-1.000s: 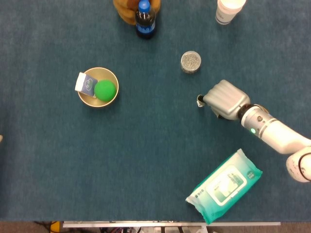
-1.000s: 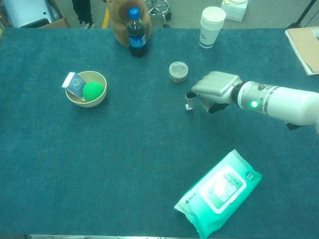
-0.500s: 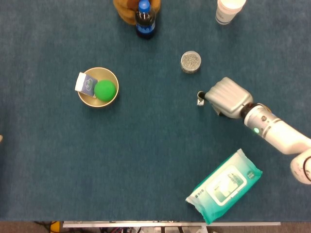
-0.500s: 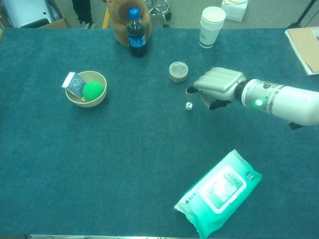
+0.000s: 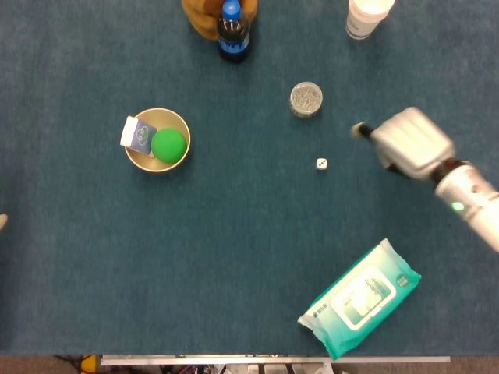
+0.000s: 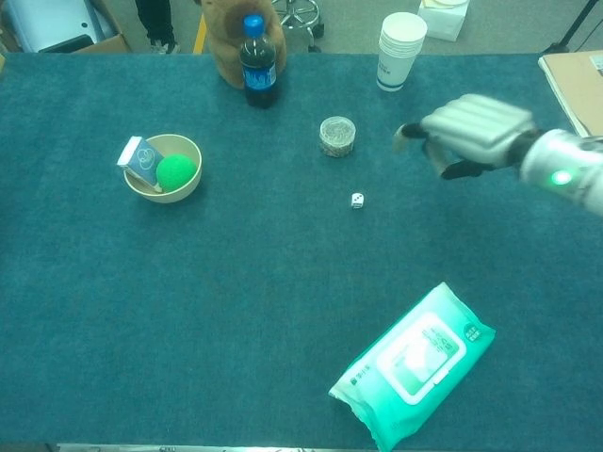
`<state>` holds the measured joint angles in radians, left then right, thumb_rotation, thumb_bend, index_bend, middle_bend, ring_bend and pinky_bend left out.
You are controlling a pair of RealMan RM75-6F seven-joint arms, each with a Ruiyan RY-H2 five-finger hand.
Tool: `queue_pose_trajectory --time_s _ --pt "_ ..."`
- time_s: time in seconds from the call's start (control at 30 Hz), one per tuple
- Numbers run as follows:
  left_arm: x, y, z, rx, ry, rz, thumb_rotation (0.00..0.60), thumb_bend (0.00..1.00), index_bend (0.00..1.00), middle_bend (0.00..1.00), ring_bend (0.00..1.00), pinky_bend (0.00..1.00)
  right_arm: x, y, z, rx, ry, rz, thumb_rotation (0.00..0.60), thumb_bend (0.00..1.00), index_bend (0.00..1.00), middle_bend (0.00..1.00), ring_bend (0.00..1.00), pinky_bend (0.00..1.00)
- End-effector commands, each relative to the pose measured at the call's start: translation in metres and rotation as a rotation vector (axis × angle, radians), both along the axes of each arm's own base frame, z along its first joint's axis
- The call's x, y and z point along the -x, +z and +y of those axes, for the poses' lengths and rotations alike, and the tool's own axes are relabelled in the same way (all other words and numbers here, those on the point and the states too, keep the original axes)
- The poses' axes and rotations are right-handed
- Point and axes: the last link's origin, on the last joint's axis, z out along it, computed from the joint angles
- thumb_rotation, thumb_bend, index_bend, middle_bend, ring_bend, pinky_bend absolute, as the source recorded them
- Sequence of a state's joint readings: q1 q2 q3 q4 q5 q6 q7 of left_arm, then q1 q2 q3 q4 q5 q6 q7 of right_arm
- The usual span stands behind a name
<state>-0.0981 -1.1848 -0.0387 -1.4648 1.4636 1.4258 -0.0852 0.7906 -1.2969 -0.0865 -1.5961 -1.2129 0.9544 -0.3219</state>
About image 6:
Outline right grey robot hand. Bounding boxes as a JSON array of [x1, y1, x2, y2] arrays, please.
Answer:
[[392, 93, 536, 181]]

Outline white carton box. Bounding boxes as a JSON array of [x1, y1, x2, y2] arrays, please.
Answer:
[[417, 0, 470, 41]]

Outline flat cardboard sheet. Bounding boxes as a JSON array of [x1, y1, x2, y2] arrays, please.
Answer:
[[538, 50, 603, 138]]

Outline black tripod stand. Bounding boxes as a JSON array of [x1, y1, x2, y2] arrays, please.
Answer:
[[539, 0, 603, 54]]

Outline round clear jar of staples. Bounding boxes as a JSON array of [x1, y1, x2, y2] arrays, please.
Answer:
[[318, 116, 357, 158]]

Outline chrome stool base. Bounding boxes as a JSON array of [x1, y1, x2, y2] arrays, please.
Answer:
[[272, 0, 326, 53]]

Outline cola bottle with blue label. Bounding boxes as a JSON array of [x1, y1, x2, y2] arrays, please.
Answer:
[[238, 14, 278, 110]]

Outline green wet wipes pack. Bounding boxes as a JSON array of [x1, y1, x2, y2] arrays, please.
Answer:
[[328, 281, 497, 452]]

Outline brown plush toy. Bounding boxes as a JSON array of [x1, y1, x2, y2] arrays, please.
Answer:
[[201, 0, 287, 90]]

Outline teal felt table cloth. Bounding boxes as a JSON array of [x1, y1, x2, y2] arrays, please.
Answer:
[[0, 52, 603, 448]]

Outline beige bowl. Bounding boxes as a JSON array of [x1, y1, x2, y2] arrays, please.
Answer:
[[122, 134, 204, 204]]

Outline green ball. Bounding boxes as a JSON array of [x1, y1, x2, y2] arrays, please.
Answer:
[[155, 153, 197, 192]]

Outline person legs in dark trousers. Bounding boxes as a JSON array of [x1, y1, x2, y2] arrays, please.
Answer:
[[135, 0, 182, 56]]

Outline small blue white carton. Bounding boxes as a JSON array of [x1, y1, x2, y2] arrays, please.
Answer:
[[116, 135, 167, 194]]

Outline cardboard box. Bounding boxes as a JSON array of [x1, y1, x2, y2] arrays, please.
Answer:
[[0, 0, 133, 54]]

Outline light blue plastic case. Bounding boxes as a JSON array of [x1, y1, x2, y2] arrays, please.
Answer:
[[4, 0, 119, 53]]

